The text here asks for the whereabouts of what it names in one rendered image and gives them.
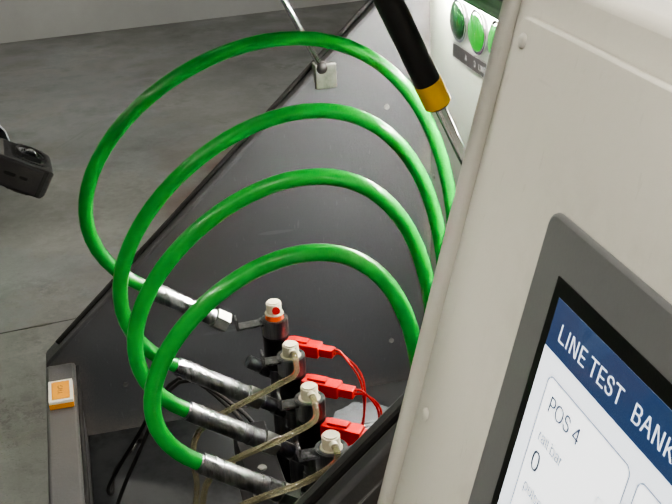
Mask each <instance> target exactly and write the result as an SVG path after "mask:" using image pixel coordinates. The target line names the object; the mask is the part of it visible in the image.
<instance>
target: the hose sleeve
mask: <svg viewBox="0 0 672 504"><path fill-rule="evenodd" d="M154 301H156V302H158V303H159V304H163V305H165V306H167V307H170V308H172V309H174V310H177V311H179V312H181V313H183V314H184V313H185V312H186V311H187V310H188V308H189V307H190V306H191V305H192V304H193V303H194V302H195V301H196V299H193V298H191V297H189V296H187V295H184V294H182V293H180V292H178V291H175V290H173V289H171V288H169V287H168V286H164V285H162V286H161V288H160V289H159V291H158V293H157V295H156V297H155V299H154ZM217 315H218V311H217V309H216V308H214V309H213V310H212V311H211V312H210V313H209V314H208V315H207V316H206V317H205V318H204V319H203V320H202V322H204V323H207V324H209V325H211V324H213V323H214V322H215V320H216V318H217Z"/></svg>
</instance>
